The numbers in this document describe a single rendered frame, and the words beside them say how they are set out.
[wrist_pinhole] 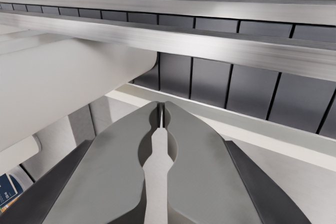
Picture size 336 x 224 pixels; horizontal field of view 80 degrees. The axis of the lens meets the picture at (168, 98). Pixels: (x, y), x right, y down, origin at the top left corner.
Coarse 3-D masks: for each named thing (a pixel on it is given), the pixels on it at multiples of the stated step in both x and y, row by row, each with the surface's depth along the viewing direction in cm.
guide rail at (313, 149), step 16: (112, 96) 23; (128, 96) 21; (144, 96) 21; (160, 96) 21; (192, 112) 18; (208, 112) 18; (224, 112) 18; (224, 128) 17; (240, 128) 16; (256, 128) 16; (272, 128) 16; (256, 144) 16; (272, 144) 15; (288, 144) 15; (304, 144) 14; (320, 144) 14; (304, 160) 14; (320, 160) 14
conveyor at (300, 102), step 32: (256, 32) 16; (288, 32) 15; (320, 32) 14; (160, 64) 22; (192, 64) 20; (224, 64) 18; (192, 96) 21; (224, 96) 19; (256, 96) 18; (288, 96) 17; (320, 96) 15; (320, 128) 16
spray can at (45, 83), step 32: (0, 64) 11; (32, 64) 12; (64, 64) 13; (96, 64) 15; (128, 64) 17; (0, 96) 10; (32, 96) 11; (64, 96) 13; (96, 96) 16; (0, 128) 10; (32, 128) 12
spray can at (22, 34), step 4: (12, 32) 21; (16, 32) 21; (20, 32) 22; (24, 32) 22; (28, 32) 22; (32, 32) 22; (36, 32) 22; (40, 32) 23; (44, 32) 23; (0, 36) 20; (4, 36) 20; (8, 36) 20; (12, 36) 21; (16, 36) 21; (20, 36) 21; (24, 36) 21; (0, 40) 20; (4, 40) 20
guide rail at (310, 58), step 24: (0, 24) 19; (24, 24) 17; (48, 24) 15; (72, 24) 14; (96, 24) 13; (120, 24) 12; (144, 24) 12; (144, 48) 12; (168, 48) 11; (192, 48) 10; (216, 48) 10; (240, 48) 9; (264, 48) 8; (288, 48) 8; (312, 48) 8; (288, 72) 8; (312, 72) 8
